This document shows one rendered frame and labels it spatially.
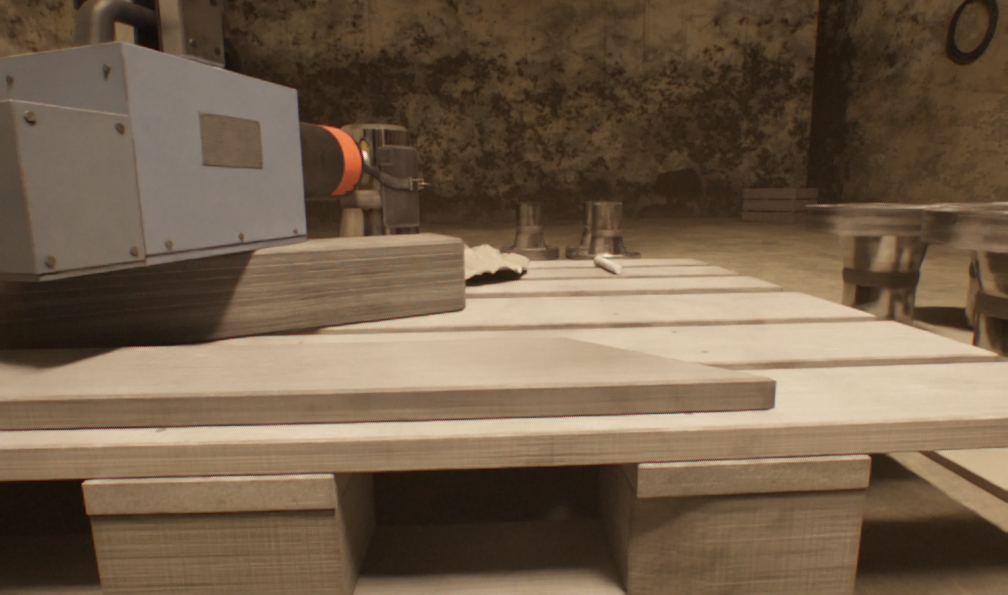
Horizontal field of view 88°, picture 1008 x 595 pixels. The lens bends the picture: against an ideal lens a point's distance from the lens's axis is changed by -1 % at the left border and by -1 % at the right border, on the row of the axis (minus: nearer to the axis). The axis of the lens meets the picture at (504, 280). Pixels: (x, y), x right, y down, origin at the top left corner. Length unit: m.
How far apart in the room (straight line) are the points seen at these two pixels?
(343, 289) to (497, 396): 0.30
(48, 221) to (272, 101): 0.25
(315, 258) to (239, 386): 0.24
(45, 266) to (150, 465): 0.15
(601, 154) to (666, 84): 0.97
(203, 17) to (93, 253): 0.25
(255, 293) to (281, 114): 0.19
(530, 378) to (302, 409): 0.14
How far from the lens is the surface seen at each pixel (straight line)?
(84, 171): 0.47
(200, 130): 0.54
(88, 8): 0.58
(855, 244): 1.13
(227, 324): 0.59
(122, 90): 0.50
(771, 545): 0.41
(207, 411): 0.38
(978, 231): 0.88
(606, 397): 0.35
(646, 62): 6.09
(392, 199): 0.86
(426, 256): 0.62
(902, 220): 1.06
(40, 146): 0.46
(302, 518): 0.37
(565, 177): 5.77
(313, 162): 0.69
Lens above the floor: 0.28
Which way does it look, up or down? 9 degrees down
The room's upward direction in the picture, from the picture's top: 1 degrees counter-clockwise
